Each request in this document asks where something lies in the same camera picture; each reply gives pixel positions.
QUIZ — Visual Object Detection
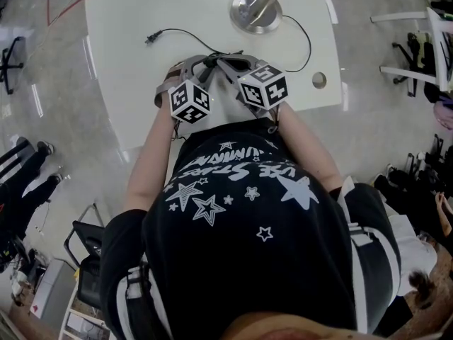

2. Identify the person's black star-print shirt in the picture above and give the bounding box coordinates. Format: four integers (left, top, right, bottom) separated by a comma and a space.
100, 120, 403, 336

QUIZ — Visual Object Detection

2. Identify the black lamp power cable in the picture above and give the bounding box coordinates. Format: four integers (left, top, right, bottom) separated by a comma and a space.
144, 14, 313, 74

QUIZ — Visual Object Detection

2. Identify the white shelf frame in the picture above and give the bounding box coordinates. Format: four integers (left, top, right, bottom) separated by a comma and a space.
58, 285, 107, 340

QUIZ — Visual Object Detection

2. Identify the person's left forearm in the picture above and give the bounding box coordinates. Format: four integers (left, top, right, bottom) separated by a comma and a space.
125, 107, 185, 219

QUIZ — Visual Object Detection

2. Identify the purple bag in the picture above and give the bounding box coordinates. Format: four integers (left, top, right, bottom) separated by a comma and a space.
433, 96, 453, 131

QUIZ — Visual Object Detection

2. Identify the silver metal stand base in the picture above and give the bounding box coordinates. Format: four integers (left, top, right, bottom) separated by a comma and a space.
229, 0, 292, 35

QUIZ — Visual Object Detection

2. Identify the black mesh chair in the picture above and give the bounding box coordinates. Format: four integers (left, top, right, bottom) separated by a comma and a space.
63, 220, 107, 311

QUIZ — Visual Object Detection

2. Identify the white desk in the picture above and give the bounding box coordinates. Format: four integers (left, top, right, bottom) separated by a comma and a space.
370, 7, 453, 92

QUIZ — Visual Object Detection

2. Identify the black swivel office chair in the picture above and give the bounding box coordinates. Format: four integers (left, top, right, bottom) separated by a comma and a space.
391, 32, 438, 98

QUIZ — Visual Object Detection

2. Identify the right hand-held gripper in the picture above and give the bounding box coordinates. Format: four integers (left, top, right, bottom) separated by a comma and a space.
216, 55, 288, 120

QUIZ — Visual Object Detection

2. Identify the person's face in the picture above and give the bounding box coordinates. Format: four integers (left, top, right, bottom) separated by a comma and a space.
229, 312, 360, 340

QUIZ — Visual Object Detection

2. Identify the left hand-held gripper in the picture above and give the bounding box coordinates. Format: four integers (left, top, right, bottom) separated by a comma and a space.
154, 55, 217, 125

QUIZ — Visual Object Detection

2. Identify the person's white fabric garment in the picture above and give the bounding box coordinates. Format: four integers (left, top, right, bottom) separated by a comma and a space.
385, 213, 440, 293

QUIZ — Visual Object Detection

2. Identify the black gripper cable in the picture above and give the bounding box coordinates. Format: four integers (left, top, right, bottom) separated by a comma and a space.
172, 118, 187, 142
268, 104, 284, 135

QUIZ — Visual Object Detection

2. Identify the person's right forearm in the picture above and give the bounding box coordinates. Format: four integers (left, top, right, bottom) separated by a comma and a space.
272, 103, 345, 200

